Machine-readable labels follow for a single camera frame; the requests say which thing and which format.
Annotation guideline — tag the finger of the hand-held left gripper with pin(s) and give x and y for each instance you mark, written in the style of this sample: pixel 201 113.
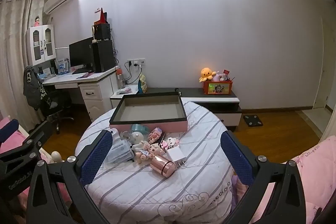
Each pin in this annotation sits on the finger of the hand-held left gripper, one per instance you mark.
pixel 42 134
pixel 8 132

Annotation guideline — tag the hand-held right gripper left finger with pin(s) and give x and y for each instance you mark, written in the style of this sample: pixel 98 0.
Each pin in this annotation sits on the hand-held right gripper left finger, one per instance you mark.
pixel 95 158

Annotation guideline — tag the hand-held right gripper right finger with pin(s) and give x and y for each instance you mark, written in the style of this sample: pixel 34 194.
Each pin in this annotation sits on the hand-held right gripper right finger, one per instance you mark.
pixel 237 158

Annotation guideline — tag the blue face mask pack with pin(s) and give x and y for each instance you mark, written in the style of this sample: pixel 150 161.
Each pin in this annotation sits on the blue face mask pack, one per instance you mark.
pixel 120 153

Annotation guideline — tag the white plug night light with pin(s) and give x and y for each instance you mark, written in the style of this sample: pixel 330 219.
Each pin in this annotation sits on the white plug night light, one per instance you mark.
pixel 116 134

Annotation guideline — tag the clear glass cup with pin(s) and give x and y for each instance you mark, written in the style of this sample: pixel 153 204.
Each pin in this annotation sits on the clear glass cup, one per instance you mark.
pixel 124 135

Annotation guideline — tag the white astronaut figure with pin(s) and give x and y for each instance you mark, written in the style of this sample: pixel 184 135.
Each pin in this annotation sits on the white astronaut figure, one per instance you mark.
pixel 136 138

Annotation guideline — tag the pink baby doll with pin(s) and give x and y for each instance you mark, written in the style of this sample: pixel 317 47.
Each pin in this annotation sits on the pink baby doll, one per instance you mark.
pixel 143 153

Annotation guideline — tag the white charger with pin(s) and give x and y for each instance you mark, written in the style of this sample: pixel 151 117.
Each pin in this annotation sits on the white charger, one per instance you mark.
pixel 174 154

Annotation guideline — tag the pink block hand toy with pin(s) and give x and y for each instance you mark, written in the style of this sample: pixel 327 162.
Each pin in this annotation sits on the pink block hand toy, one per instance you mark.
pixel 155 134

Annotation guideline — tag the rose gold bottle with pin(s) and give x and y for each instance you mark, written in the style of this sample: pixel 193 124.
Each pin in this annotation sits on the rose gold bottle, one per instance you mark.
pixel 162 166

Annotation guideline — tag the pink white block figure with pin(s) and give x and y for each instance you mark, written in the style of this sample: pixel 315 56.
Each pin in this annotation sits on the pink white block figure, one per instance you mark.
pixel 170 144

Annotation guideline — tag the dark small rectangular box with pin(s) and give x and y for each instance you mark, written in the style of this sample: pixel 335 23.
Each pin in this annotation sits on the dark small rectangular box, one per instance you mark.
pixel 162 138

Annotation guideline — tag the pink box with black rim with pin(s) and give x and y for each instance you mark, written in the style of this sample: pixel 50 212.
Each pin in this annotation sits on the pink box with black rim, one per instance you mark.
pixel 149 111

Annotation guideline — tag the pink blanket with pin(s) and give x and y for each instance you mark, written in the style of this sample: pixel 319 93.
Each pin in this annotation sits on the pink blanket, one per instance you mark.
pixel 4 122

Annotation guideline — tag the cream bedpost knob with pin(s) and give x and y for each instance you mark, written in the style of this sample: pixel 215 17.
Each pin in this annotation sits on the cream bedpost knob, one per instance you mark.
pixel 56 156

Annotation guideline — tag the black office chair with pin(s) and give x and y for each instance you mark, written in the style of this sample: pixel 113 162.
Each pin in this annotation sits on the black office chair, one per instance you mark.
pixel 56 106

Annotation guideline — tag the black bathroom scale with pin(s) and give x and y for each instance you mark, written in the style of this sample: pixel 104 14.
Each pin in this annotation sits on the black bathroom scale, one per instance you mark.
pixel 252 121

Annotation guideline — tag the dark grey jacket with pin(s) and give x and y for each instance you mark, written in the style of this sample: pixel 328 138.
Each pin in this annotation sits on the dark grey jacket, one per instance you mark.
pixel 32 87

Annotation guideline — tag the white desk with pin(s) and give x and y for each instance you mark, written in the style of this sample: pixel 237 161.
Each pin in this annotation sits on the white desk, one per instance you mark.
pixel 99 98

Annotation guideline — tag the black white low cabinet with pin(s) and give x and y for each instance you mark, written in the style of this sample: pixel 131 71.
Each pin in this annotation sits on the black white low cabinet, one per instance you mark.
pixel 215 100

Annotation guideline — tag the blue white box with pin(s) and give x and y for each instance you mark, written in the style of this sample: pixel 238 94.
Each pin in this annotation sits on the blue white box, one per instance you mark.
pixel 63 66

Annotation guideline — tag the pink notebook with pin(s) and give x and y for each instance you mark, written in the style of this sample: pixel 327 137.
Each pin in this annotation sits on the pink notebook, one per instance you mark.
pixel 84 75

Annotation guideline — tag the orange storage crate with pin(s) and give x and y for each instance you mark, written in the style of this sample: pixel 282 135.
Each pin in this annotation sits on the orange storage crate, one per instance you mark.
pixel 218 87

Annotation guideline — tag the pink packet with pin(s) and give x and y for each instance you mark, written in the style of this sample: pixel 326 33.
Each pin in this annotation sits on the pink packet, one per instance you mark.
pixel 123 90

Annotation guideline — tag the cream curtain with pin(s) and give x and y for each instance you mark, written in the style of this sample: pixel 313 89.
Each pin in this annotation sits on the cream curtain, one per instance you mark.
pixel 13 56

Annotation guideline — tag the pink printed quilt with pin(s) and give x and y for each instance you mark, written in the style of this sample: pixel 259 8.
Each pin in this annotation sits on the pink printed quilt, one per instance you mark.
pixel 315 161

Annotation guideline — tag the clear bottle with red cap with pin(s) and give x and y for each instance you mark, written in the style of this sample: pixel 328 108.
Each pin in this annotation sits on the clear bottle with red cap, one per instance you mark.
pixel 120 79

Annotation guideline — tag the pink plush toy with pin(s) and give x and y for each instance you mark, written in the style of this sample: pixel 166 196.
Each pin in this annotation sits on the pink plush toy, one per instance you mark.
pixel 216 77

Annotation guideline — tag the red card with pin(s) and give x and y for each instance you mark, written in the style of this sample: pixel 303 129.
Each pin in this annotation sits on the red card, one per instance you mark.
pixel 226 73

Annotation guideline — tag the yellow blue snack bag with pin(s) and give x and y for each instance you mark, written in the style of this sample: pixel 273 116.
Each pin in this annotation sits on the yellow blue snack bag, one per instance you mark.
pixel 143 83

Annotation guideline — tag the white desk lamp bar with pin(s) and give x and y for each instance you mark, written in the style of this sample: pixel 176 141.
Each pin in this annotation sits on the white desk lamp bar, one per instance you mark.
pixel 62 48

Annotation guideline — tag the black computer monitor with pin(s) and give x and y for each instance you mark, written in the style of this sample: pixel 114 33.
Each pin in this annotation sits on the black computer monitor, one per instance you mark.
pixel 80 53

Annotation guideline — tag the orange octopus plush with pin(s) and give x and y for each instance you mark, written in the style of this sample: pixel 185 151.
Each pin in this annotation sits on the orange octopus plush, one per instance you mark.
pixel 206 74

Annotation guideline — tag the black handheld device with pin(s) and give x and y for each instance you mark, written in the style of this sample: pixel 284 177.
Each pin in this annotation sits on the black handheld device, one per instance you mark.
pixel 178 90

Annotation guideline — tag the black computer tower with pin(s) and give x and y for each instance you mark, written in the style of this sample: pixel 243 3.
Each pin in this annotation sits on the black computer tower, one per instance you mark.
pixel 103 56

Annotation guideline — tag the pink doll figurine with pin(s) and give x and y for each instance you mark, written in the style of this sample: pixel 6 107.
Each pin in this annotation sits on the pink doll figurine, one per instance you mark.
pixel 37 22

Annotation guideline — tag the small cream desk fan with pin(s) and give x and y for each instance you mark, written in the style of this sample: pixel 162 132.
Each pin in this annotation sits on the small cream desk fan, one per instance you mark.
pixel 93 33

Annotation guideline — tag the black speaker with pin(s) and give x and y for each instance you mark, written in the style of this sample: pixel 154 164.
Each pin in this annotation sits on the black speaker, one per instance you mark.
pixel 102 32

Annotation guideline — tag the white bed frame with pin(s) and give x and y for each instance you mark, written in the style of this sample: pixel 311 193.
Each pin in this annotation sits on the white bed frame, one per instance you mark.
pixel 22 130

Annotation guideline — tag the white wall cabinet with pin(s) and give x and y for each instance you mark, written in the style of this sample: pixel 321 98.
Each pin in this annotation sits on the white wall cabinet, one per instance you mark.
pixel 40 44

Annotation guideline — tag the white wall socket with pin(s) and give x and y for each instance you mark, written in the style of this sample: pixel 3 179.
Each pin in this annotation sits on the white wall socket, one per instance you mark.
pixel 136 61

